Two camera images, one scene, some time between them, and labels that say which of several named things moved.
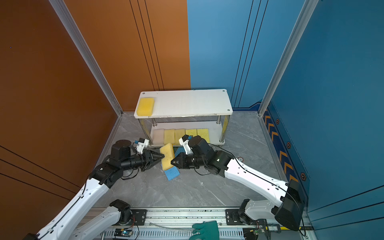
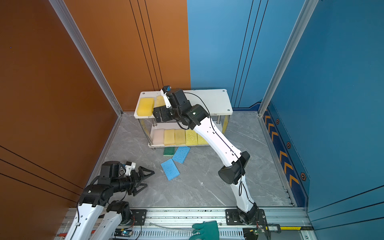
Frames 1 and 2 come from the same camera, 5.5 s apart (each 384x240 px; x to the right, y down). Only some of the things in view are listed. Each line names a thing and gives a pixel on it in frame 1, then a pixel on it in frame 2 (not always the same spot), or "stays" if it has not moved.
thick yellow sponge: [145, 107] stays
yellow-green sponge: [191, 132] stays
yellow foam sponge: [179, 133] stays
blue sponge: [171, 173] stays
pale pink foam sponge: [158, 135] stays
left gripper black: [149, 158] → [143, 176]
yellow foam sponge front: [169, 136] stays
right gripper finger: [177, 162] → [157, 113]
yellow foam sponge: [167, 150] → [160, 101]
